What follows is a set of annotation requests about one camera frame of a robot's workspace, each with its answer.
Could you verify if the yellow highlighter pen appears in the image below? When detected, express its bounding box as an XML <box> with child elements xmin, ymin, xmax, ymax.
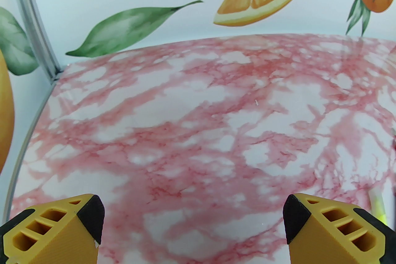
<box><xmin>368</xmin><ymin>187</ymin><xmax>387</xmax><ymax>224</ymax></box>

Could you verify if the aluminium frame post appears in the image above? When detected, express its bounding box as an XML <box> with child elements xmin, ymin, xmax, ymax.
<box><xmin>8</xmin><ymin>0</ymin><xmax>64</xmax><ymax>84</ymax></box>

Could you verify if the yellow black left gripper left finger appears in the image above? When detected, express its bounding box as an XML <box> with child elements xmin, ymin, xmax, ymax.
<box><xmin>0</xmin><ymin>194</ymin><xmax>105</xmax><ymax>264</ymax></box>

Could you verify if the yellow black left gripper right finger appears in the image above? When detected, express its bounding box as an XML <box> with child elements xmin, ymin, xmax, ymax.
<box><xmin>284</xmin><ymin>193</ymin><xmax>396</xmax><ymax>264</ymax></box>

